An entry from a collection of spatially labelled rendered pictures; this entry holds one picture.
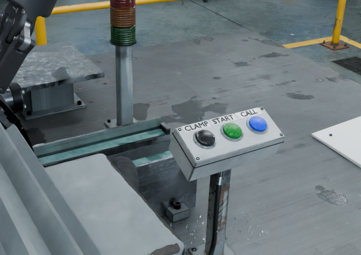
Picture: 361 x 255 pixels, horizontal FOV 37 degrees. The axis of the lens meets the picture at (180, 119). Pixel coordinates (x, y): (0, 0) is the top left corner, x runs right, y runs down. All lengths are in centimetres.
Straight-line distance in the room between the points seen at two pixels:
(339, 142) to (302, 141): 9
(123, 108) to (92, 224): 113
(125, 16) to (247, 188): 47
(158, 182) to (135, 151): 11
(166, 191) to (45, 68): 57
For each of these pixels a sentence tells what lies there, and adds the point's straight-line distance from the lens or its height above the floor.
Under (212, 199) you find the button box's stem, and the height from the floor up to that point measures 93.
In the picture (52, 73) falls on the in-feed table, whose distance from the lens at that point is 145.
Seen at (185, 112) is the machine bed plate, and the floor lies 80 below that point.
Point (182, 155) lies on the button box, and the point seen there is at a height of 104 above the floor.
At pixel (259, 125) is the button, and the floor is 107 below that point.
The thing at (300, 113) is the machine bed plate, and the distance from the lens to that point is 155.
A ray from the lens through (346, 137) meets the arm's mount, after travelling 144.
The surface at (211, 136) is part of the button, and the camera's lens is 82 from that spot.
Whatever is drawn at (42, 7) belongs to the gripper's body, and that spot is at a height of 125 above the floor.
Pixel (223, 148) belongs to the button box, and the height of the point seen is 106.
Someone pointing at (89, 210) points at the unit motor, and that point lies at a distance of 26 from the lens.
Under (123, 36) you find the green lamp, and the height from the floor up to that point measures 105.
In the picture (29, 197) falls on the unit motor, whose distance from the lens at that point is 24.
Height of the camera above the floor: 147
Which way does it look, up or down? 27 degrees down
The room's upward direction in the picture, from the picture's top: 2 degrees clockwise
